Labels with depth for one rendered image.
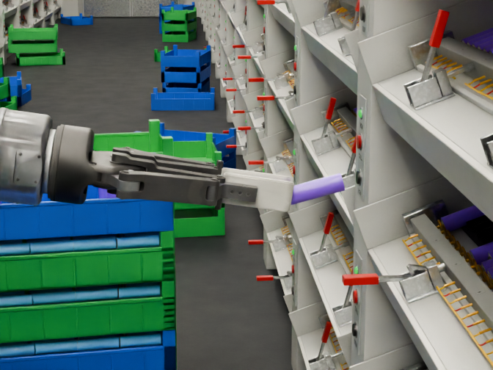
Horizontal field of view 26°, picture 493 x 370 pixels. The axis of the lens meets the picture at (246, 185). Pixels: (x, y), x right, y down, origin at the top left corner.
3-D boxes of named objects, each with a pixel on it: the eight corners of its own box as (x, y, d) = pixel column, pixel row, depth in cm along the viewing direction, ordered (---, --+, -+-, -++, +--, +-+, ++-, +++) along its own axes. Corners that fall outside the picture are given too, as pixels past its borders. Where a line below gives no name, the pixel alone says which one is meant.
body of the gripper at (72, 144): (48, 189, 109) (139, 200, 110) (41, 209, 100) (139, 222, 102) (58, 116, 107) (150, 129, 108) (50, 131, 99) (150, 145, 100)
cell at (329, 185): (343, 181, 105) (279, 198, 105) (345, 194, 107) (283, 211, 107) (339, 169, 107) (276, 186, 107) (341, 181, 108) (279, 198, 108)
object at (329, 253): (362, 401, 139) (326, 307, 136) (306, 260, 198) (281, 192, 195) (508, 346, 139) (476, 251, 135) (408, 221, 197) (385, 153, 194)
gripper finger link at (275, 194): (224, 171, 105) (224, 173, 104) (293, 181, 106) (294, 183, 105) (218, 201, 105) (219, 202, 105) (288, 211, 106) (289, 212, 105)
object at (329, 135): (365, 259, 135) (329, 159, 131) (307, 158, 193) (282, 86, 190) (516, 202, 134) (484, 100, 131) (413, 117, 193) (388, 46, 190)
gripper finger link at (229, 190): (206, 178, 104) (207, 185, 101) (257, 185, 105) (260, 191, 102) (203, 192, 104) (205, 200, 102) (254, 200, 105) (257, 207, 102)
